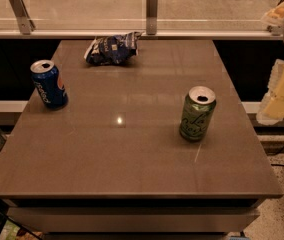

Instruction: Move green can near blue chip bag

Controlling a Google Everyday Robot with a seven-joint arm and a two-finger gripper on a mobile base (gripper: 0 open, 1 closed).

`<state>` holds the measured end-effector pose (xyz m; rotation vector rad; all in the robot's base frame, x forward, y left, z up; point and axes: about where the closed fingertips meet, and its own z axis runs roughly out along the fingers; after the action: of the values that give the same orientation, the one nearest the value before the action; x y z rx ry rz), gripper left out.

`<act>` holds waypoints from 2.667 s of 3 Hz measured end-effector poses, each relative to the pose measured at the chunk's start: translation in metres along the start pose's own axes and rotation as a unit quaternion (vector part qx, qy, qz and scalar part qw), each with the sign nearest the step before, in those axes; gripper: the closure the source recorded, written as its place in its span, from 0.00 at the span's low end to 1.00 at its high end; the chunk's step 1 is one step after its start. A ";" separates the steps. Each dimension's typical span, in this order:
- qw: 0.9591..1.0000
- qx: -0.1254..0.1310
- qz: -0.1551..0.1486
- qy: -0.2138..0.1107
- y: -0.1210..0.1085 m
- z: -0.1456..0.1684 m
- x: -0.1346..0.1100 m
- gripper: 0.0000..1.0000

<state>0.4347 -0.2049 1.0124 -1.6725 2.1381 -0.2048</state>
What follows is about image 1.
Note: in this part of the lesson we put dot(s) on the grey table drawer front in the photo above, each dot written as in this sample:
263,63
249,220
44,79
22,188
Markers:
117,220

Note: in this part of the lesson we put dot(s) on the green soda can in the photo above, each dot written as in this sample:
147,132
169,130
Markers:
198,108

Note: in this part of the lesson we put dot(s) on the blue crumpled chip bag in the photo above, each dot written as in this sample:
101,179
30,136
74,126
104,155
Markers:
112,50

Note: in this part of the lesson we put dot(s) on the left metal railing bracket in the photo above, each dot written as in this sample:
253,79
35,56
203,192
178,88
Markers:
25,23

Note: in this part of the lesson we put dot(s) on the colourful package under table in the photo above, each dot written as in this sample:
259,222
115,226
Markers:
11,231

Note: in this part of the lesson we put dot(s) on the middle metal railing bracket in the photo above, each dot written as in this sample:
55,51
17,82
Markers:
151,16

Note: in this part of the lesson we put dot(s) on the blue Pepsi can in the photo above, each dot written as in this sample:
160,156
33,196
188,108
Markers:
48,82

